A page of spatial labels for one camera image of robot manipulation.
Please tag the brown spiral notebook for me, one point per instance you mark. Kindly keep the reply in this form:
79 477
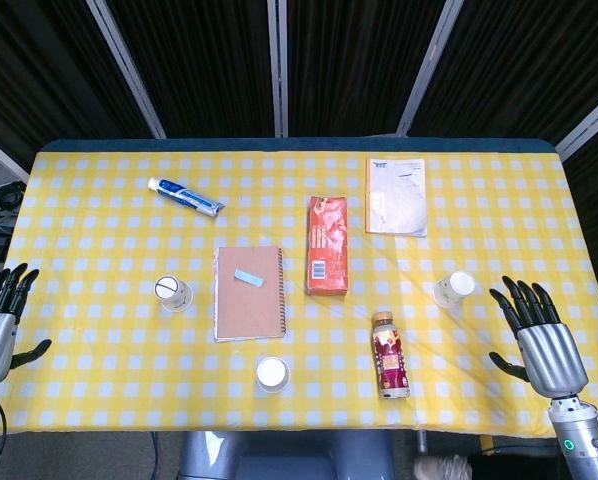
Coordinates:
249 310

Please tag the paper cup with green flower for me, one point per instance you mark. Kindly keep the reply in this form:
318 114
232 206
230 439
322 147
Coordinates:
454 289

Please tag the orange carton box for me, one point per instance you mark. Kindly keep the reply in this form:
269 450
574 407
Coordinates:
328 245

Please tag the dark blue table edge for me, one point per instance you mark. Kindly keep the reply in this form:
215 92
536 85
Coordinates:
299 144

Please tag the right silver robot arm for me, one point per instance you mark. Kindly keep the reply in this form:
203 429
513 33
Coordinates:
581 440

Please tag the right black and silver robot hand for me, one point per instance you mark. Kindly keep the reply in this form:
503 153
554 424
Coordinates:
549 355

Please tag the blue and white toothpaste tube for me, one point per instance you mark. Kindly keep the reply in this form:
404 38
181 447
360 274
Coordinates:
186 196

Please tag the yellow checkered tablecloth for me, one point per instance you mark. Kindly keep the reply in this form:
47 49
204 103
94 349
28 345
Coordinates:
104 250

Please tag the grey robot torso base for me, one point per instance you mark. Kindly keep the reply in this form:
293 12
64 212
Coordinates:
284 457

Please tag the black curtain panel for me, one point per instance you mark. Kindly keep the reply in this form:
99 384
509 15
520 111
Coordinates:
529 65
39 65
199 65
354 65

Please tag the light blue paper label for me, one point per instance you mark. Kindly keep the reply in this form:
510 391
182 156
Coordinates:
249 278

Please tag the brown coffee drink bottle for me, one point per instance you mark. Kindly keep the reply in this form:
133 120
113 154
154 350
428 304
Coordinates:
390 357

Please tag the plain white paper cup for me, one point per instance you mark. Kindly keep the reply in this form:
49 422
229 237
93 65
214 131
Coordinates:
273 374

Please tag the white booklet with yellow edge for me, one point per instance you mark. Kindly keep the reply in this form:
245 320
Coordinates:
396 200

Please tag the paper cup with black line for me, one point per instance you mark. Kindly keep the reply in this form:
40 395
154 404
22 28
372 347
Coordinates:
171 294

